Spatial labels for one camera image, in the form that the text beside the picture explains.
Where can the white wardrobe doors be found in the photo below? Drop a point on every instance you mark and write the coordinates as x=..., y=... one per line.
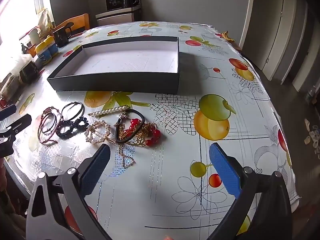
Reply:
x=282, y=30

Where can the clear plastic bag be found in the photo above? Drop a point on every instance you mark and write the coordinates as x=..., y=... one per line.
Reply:
x=23, y=57

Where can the yellow banana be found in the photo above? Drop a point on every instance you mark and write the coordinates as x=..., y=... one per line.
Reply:
x=227, y=35

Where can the wooden chair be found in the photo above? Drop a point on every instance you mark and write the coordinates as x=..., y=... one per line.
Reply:
x=80, y=21

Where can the round pearl hair clip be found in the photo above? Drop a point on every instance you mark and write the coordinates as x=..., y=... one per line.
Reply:
x=106, y=126

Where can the yellow blue plastic bottle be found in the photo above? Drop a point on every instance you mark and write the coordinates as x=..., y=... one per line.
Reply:
x=53, y=47
x=43, y=53

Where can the grey cabinet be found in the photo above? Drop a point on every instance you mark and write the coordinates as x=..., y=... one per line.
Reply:
x=115, y=18

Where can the white jar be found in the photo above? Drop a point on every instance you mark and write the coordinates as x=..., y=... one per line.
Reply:
x=34, y=36

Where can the thin black bangle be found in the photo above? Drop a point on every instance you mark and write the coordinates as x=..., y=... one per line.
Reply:
x=42, y=127
x=80, y=108

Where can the clear glass jar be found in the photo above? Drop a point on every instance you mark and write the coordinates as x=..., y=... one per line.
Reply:
x=8, y=87

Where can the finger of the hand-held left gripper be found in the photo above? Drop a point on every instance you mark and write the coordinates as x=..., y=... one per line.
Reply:
x=7, y=112
x=20, y=123

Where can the black shallow box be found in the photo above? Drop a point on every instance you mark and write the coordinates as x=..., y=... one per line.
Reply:
x=120, y=82

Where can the dark glass jar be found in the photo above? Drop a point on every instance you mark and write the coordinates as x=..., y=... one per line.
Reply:
x=28, y=72

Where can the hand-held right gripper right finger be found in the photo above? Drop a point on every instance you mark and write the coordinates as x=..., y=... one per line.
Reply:
x=223, y=170

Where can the red bead gold brooch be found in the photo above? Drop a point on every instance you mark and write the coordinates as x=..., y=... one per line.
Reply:
x=156, y=133

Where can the small wooden box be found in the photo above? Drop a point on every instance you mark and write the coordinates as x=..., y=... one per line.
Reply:
x=32, y=50

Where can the black mug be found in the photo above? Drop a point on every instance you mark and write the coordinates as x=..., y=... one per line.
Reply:
x=60, y=37

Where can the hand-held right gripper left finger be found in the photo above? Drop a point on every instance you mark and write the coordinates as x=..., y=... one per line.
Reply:
x=96, y=170

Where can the pearl bar hair clip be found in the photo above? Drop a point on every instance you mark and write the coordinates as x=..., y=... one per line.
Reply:
x=110, y=110

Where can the beige paper bag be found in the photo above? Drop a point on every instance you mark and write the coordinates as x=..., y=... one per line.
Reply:
x=46, y=18

